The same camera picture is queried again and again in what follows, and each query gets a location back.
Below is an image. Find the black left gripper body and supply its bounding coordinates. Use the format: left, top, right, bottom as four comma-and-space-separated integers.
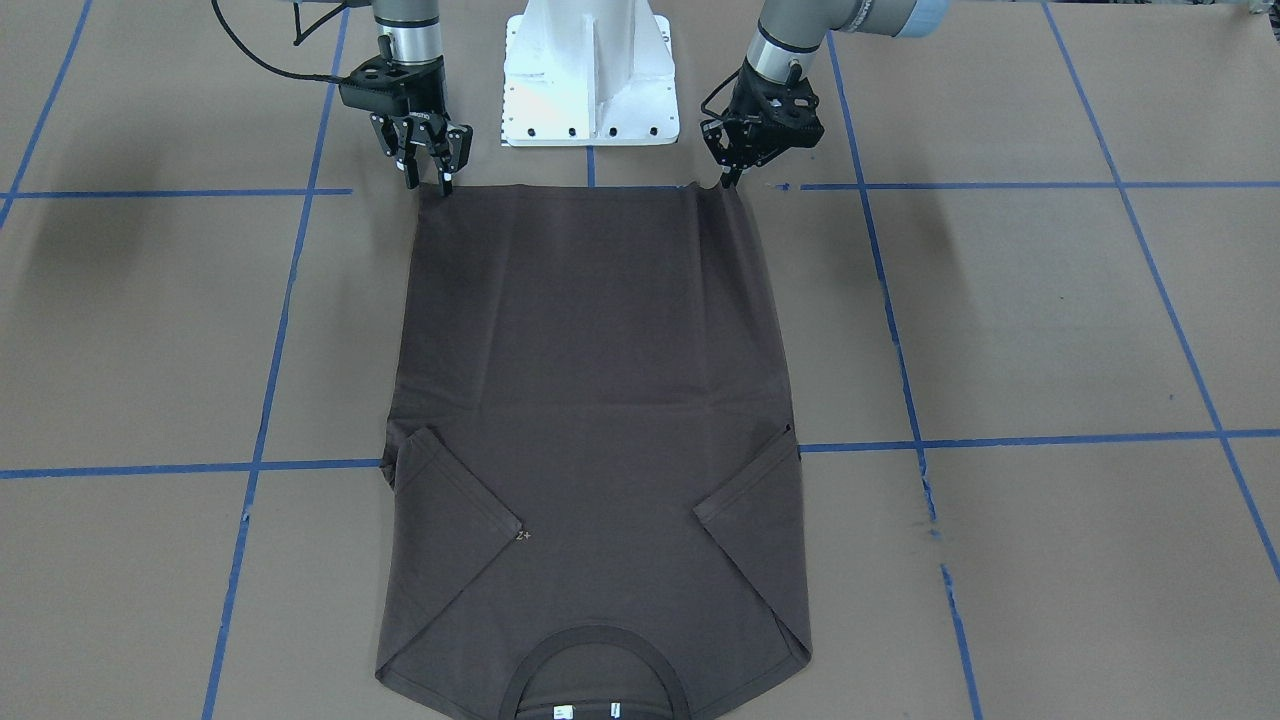
700, 61, 826, 170

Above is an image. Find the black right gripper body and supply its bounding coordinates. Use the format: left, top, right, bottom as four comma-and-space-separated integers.
339, 56, 449, 136

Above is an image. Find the dark brown t-shirt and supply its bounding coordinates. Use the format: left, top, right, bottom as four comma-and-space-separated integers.
375, 184, 813, 719

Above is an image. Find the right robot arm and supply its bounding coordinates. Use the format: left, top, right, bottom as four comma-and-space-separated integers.
339, 1, 474, 197

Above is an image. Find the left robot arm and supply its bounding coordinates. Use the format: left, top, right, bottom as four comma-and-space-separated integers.
700, 1, 950, 188

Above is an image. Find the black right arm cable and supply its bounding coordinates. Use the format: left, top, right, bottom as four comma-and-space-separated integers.
210, 0, 351, 83

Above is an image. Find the white camera stand base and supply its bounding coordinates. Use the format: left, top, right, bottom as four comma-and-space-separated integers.
500, 1, 681, 147

